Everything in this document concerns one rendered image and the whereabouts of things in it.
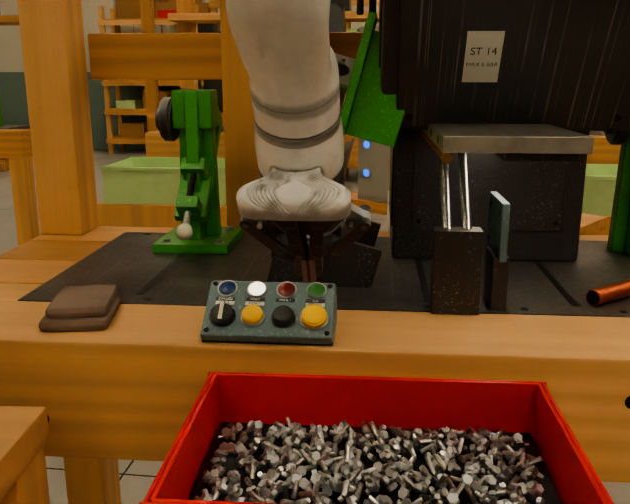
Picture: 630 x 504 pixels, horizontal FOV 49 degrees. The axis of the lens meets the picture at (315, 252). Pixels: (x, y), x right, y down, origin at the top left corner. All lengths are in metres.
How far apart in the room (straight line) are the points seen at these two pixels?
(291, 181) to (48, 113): 0.95
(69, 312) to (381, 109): 0.48
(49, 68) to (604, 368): 1.11
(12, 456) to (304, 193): 0.39
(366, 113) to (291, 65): 0.47
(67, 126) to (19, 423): 0.78
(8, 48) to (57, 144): 11.36
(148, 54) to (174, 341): 0.80
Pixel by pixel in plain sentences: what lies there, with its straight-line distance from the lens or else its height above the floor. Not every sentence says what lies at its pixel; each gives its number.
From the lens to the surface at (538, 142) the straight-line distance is 0.79.
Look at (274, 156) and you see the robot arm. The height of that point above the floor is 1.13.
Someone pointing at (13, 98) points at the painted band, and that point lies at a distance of 12.80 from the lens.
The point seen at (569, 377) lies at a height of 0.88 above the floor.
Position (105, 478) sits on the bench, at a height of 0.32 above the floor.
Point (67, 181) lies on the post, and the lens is 1.46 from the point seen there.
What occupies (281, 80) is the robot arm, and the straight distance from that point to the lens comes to 0.51.
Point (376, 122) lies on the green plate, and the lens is 0.95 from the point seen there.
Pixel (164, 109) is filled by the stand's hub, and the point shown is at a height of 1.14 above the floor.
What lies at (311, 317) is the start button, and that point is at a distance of 0.77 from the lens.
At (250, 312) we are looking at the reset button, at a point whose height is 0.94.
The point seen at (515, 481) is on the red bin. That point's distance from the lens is 0.60.
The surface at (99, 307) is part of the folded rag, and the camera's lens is 0.85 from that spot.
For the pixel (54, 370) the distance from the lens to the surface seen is 0.86.
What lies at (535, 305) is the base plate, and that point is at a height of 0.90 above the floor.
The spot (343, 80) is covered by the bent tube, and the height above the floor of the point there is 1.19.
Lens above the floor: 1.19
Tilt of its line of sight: 14 degrees down
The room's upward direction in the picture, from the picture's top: straight up
